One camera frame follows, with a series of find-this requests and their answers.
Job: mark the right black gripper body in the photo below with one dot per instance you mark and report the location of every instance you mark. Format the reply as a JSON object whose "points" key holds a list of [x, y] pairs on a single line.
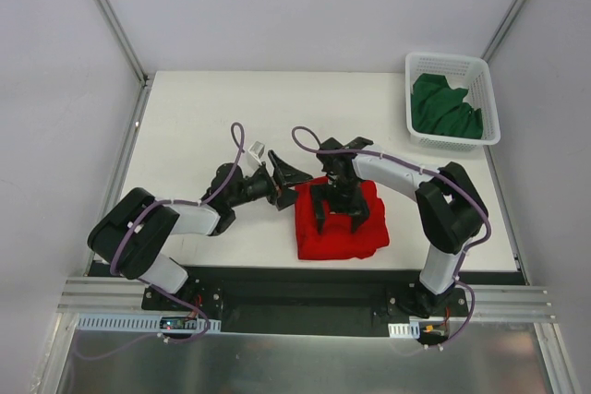
{"points": [[342, 194]]}

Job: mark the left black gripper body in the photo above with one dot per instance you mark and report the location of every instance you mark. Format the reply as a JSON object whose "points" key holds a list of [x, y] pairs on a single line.
{"points": [[274, 186]]}

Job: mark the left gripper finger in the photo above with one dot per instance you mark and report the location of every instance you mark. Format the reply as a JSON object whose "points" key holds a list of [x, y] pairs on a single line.
{"points": [[284, 174], [285, 199]]}

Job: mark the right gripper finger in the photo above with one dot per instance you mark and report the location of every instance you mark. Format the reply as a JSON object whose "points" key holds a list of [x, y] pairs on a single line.
{"points": [[359, 214], [319, 196]]}

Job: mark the red t shirt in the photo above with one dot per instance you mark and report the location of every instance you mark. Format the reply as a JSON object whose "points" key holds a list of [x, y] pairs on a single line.
{"points": [[337, 241]]}

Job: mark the white plastic basket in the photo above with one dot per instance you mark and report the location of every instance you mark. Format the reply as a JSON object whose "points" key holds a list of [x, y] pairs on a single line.
{"points": [[461, 71]]}

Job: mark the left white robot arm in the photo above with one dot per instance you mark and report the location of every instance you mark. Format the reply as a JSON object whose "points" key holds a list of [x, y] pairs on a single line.
{"points": [[132, 235]]}

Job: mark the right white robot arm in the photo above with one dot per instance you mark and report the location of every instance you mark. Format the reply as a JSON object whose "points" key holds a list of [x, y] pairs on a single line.
{"points": [[451, 210]]}

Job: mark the green t shirt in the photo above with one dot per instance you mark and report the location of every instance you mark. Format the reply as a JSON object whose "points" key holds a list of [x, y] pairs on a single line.
{"points": [[439, 110]]}

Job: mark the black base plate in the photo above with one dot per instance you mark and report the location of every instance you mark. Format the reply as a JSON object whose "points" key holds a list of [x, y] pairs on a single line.
{"points": [[329, 302]]}

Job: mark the right white cable duct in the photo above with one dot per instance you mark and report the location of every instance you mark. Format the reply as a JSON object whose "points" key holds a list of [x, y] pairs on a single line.
{"points": [[409, 330]]}

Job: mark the white cable duct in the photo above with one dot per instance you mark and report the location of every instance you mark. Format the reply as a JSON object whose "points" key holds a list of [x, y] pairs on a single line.
{"points": [[409, 330], [146, 323]]}

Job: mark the aluminium rail frame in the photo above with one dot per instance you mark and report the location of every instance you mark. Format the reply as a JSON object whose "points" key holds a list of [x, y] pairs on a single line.
{"points": [[507, 332]]}

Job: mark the left white cable duct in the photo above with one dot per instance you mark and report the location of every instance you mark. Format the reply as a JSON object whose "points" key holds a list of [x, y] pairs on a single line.
{"points": [[146, 323]]}

